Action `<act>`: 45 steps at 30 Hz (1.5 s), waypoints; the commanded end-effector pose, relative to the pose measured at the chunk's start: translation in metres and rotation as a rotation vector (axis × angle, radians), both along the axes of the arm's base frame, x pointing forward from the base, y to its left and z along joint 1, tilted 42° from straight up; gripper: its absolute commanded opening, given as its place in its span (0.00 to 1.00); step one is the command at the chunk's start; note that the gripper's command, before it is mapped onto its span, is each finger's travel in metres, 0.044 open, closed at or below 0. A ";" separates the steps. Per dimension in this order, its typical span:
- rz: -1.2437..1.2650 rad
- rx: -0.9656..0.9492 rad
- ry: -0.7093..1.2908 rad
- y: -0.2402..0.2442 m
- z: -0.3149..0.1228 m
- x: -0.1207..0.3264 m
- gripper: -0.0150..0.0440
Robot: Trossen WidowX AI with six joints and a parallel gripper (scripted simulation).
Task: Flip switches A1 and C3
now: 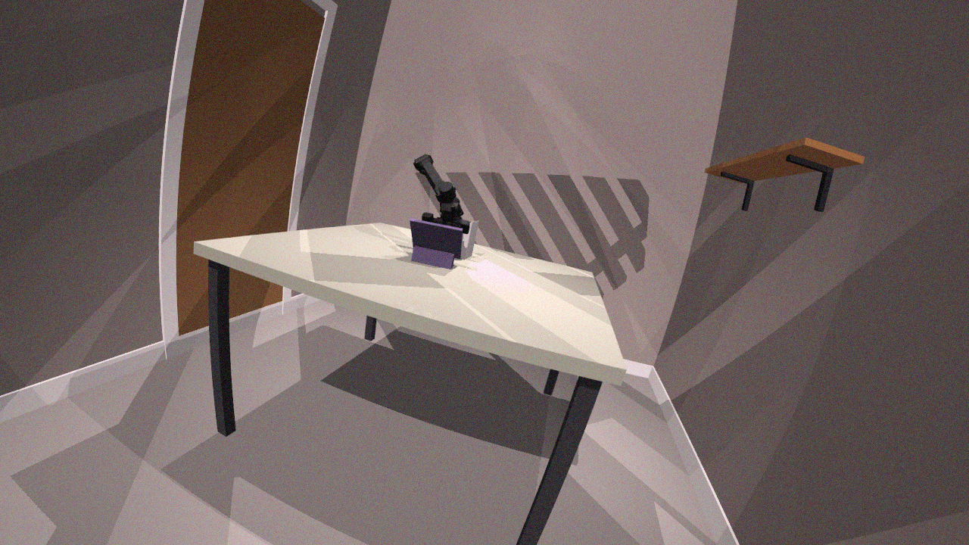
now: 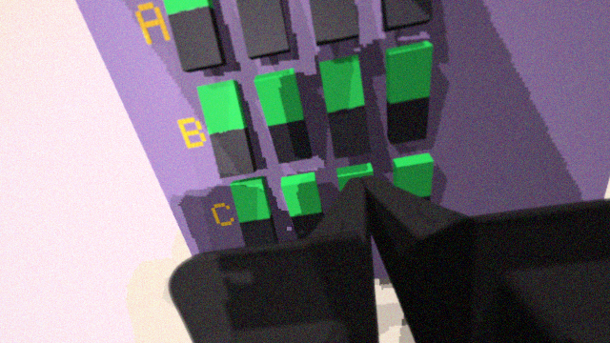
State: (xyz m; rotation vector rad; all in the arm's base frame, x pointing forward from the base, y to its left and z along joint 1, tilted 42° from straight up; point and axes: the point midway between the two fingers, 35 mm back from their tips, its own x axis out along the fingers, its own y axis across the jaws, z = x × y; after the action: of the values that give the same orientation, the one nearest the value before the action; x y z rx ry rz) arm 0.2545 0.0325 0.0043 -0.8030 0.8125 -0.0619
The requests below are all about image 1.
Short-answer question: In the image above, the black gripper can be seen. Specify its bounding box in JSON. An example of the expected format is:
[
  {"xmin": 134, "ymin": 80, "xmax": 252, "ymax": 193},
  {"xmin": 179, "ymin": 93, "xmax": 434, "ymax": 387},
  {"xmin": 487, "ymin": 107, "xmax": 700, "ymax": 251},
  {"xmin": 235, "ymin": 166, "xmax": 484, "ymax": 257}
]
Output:
[{"xmin": 422, "ymin": 212, "xmax": 470, "ymax": 234}]

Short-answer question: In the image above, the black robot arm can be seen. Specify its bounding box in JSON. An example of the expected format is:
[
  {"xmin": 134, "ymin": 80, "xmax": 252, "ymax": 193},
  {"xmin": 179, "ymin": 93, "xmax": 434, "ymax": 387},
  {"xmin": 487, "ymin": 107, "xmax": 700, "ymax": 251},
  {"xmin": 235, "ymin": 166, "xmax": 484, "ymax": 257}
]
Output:
[{"xmin": 413, "ymin": 154, "xmax": 464, "ymax": 223}]

